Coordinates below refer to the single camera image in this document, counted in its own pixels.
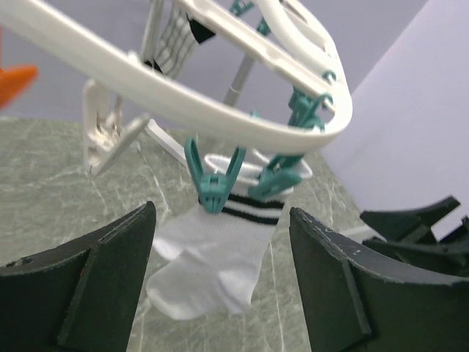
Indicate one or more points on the white sock black cuff stripes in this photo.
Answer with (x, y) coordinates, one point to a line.
(242, 220)

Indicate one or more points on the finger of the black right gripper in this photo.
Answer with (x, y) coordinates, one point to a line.
(445, 258)
(402, 223)

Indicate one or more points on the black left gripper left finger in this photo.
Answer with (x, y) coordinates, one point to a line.
(81, 295)

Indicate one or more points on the orange clothespin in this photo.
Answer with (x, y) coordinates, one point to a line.
(15, 80)

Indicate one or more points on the clear clothespin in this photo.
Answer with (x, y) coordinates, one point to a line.
(105, 137)

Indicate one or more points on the teal clothespin front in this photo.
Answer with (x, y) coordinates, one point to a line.
(304, 110)

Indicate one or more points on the black and white striped sock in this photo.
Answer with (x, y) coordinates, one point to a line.
(167, 52)

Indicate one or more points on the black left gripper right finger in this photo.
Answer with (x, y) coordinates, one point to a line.
(356, 299)

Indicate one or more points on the white metal drying rack stand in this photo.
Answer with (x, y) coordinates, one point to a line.
(191, 109)

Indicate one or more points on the teal clothespin being pinched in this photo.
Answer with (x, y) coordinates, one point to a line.
(213, 188)

